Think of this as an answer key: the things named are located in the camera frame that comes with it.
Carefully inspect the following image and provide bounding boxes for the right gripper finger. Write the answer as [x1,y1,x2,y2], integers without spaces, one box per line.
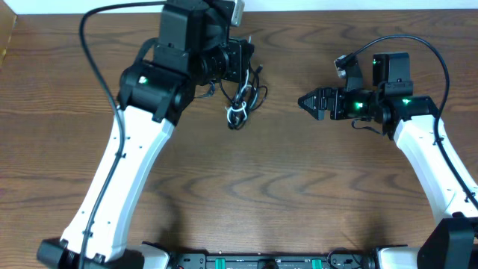
[298,88,322,107]
[301,105,324,120]

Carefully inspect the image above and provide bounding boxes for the black USB cable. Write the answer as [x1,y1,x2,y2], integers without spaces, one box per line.
[207,63,269,131]

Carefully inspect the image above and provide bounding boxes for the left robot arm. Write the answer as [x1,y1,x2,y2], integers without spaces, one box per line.
[37,0,254,268]

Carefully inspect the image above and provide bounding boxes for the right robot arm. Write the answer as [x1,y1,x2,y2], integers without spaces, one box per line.
[298,52,477,268]

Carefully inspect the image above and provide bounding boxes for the cardboard box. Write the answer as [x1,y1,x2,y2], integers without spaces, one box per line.
[0,0,17,66]

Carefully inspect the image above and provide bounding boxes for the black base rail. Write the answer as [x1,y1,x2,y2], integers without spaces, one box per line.
[166,250,379,269]

